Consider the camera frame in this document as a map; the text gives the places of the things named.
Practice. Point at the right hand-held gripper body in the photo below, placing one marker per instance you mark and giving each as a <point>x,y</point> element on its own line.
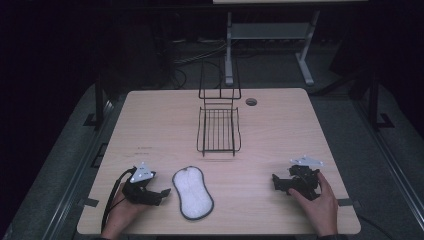
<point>304,180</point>

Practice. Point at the person's right hand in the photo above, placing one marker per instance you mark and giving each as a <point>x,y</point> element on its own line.
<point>320,208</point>

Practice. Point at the person's left hand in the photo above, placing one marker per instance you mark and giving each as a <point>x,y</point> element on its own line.
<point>124,213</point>

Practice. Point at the black post with foot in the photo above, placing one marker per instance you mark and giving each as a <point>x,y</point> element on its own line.
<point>99,103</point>
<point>375,103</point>

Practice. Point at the grey metal stand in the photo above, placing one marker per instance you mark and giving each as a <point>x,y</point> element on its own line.
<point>266,31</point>

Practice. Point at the white cleaning pad dark edge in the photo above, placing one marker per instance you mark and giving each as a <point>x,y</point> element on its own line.
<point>192,193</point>

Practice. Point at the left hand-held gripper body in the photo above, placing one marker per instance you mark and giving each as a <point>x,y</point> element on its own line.
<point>140,188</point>

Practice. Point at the grey tape strip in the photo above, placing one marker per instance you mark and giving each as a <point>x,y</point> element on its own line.
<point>88,202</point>
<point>347,202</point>

